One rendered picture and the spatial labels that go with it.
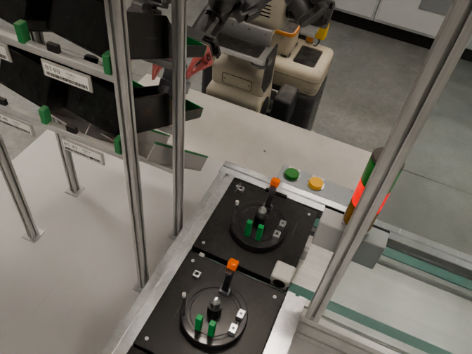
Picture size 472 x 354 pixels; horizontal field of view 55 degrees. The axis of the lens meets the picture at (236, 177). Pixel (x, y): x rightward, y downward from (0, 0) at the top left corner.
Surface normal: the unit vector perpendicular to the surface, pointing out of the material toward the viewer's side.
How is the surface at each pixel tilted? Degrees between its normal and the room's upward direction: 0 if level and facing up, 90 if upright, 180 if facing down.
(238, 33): 90
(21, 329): 0
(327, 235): 90
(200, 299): 0
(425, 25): 90
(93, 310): 0
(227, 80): 98
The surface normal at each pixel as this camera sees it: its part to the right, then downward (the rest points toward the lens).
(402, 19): -0.40, 0.65
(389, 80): 0.11, -0.67
